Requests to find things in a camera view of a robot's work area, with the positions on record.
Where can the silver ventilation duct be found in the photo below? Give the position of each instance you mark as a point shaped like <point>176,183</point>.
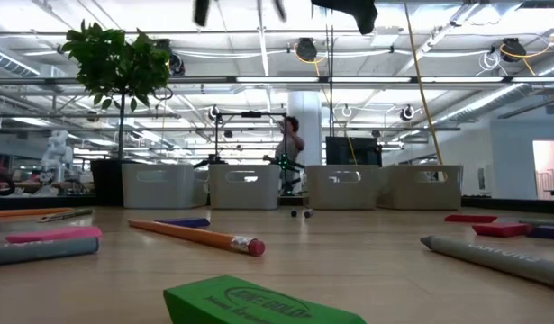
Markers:
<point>484,103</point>
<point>11,63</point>

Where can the grey screw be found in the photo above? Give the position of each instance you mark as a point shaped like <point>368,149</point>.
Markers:
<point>542,222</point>

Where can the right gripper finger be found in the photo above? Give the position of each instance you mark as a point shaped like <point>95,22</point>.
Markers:
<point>353,11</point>

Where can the potted green tree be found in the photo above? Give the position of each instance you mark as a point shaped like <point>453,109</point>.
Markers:
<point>119,67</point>

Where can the green eraser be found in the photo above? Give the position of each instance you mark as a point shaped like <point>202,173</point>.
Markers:
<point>240,306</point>

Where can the white pillar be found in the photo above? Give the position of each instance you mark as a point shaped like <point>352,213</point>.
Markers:
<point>310,108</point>

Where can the blue eraser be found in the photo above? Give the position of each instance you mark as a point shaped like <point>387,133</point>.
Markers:
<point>549,232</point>

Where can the black camera rig frame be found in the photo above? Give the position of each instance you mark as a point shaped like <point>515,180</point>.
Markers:
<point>251,114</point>

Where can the black background robot arm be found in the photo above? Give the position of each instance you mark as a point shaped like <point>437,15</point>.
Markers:
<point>211,161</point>
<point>283,162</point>

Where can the ceiling light strip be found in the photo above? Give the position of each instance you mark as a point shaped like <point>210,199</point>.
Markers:
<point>371,79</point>
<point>276,79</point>
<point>461,79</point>

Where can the person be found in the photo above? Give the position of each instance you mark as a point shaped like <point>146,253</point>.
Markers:
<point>291,148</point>

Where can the white robot figure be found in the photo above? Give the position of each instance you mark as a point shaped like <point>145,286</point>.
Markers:
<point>58,153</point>

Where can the pink eraser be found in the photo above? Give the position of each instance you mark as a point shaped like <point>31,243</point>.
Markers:
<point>56,234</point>

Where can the orange pencil with pink eraser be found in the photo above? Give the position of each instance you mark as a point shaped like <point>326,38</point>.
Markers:
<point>200,236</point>

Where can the dark pencil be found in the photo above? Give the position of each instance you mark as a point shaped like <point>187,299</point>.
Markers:
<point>65,215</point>

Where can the white plastic bin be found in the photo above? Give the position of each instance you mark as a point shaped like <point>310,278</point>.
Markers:
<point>339,195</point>
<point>159,189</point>
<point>242,195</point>
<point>416,195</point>

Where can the black monitor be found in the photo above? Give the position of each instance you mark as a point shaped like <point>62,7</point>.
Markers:
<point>353,150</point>

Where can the blue crayon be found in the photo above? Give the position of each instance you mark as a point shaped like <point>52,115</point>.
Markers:
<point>294,213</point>

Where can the red eraser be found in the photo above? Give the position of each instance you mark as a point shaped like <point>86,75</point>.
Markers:
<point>470,218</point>
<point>502,230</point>

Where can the purple eraser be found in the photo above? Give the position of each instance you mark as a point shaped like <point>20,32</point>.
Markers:
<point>186,222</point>

